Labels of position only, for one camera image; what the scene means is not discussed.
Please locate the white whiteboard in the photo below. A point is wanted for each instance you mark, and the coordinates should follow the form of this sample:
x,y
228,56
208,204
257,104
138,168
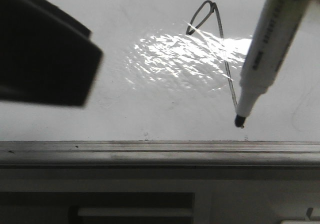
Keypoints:
x,y
165,75

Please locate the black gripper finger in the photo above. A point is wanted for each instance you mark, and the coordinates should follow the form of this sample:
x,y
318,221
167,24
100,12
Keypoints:
x,y
47,56

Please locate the grey aluminium whiteboard frame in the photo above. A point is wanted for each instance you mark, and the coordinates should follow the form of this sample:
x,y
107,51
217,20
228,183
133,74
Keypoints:
x,y
159,153

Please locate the white whiteboard marker pen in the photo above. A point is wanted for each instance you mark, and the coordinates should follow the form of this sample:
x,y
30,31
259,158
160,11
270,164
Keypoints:
x,y
275,31

